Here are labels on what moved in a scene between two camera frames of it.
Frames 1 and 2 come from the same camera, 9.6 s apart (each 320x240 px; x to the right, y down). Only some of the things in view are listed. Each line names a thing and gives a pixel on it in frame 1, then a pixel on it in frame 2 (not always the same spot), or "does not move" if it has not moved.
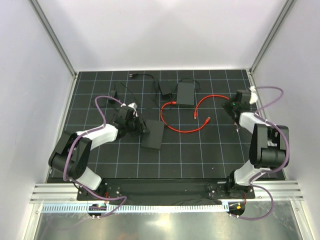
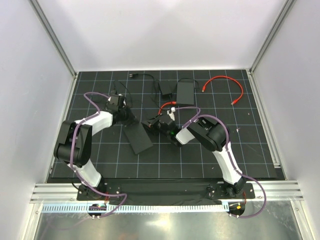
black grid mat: (191, 134) does not move
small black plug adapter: (114, 93) does not move
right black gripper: (226, 105) -> (148, 124)
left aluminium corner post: (53, 37) does not move
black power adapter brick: (168, 86) does not move
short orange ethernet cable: (218, 95) -> (241, 94)
